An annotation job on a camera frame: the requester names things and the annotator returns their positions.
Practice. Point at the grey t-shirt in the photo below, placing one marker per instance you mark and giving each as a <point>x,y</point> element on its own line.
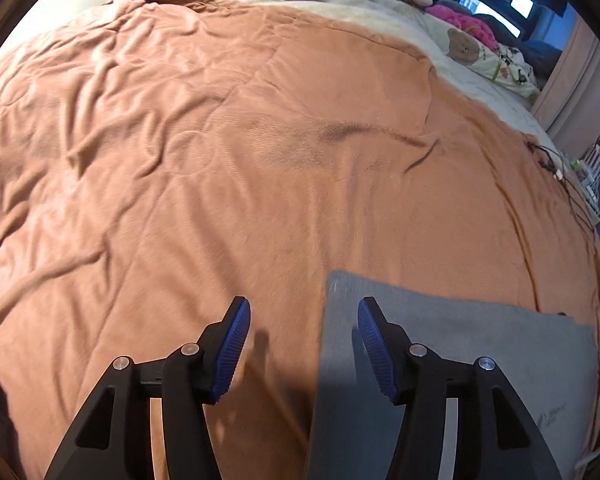
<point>497,392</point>

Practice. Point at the right pink curtain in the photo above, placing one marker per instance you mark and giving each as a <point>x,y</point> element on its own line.
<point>568,108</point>

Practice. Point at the cream bed sheet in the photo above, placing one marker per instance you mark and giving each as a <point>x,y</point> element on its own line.
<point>370,15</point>

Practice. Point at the bear print cream quilt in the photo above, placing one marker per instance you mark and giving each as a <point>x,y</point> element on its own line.
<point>506,66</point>

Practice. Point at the orange bed blanket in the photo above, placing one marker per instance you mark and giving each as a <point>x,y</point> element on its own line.
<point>100,259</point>

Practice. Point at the striped bag on cabinet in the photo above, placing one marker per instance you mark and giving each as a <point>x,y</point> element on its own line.
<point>587,170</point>

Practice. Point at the pink fluffy item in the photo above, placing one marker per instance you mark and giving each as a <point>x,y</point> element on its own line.
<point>466,23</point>

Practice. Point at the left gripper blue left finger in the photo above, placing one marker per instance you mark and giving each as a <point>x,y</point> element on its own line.
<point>221,344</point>

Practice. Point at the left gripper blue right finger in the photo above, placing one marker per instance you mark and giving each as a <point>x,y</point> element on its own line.
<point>386,345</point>

